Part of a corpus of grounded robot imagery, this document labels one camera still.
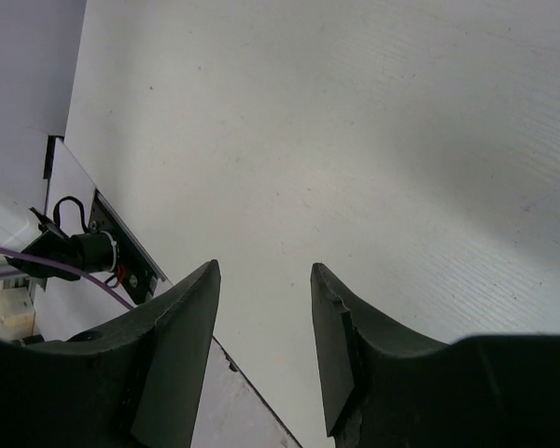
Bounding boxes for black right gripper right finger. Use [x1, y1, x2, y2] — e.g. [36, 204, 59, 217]
[311, 263, 560, 447]

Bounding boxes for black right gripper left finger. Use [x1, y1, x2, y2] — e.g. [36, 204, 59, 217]
[0, 260, 221, 447]

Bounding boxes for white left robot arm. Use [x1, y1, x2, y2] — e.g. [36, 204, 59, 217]
[0, 192, 133, 310]

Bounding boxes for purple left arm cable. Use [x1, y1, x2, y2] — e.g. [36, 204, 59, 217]
[0, 238, 136, 311]

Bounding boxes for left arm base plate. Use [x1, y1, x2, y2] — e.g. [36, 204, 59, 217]
[44, 135, 166, 305]

